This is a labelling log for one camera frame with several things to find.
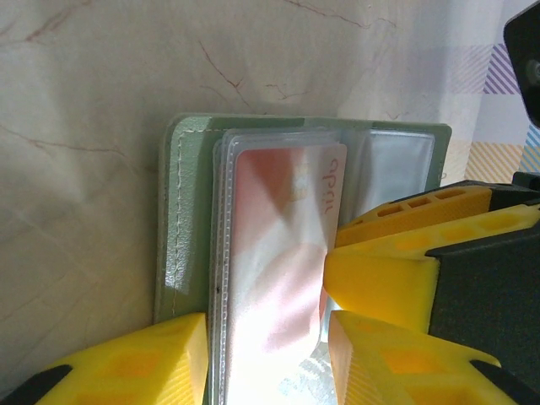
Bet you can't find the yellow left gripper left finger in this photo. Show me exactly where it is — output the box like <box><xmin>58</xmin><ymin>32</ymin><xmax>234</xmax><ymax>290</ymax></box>
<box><xmin>0</xmin><ymin>312</ymin><xmax>208</xmax><ymax>405</ymax></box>

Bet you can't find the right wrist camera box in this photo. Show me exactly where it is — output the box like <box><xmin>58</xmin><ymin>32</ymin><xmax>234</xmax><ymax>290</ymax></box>
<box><xmin>503</xmin><ymin>0</ymin><xmax>540</xmax><ymax>127</ymax></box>

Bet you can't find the pink chip card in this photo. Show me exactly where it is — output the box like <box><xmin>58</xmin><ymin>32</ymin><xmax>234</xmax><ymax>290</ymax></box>
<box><xmin>229</xmin><ymin>143</ymin><xmax>349</xmax><ymax>381</ymax></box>

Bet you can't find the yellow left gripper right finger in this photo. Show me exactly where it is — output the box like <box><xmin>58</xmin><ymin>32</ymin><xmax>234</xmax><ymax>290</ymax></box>
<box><xmin>327</xmin><ymin>310</ymin><xmax>540</xmax><ymax>405</ymax></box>

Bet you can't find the clear plastic zip bag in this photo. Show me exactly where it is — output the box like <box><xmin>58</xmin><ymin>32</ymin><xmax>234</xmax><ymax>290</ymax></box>
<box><xmin>154</xmin><ymin>112</ymin><xmax>453</xmax><ymax>405</ymax></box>

